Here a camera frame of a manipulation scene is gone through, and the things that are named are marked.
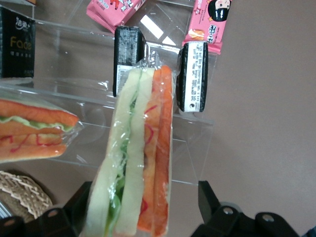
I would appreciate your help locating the black tissue pack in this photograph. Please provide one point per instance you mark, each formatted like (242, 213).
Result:
(193, 79)
(17, 44)
(127, 47)

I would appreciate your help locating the pink snack pack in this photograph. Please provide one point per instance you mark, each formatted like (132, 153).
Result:
(113, 11)
(209, 22)

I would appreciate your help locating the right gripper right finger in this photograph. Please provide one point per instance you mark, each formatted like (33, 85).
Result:
(222, 222)

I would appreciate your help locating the plastic triangle sandwich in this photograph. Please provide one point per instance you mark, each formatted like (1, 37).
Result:
(32, 133)
(138, 153)

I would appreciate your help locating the clear acrylic tiered stand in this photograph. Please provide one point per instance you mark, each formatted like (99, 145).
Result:
(192, 148)

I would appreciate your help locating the oval light wicker basket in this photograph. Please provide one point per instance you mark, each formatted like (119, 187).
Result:
(22, 195)

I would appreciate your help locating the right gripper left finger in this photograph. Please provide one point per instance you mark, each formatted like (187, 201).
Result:
(61, 222)

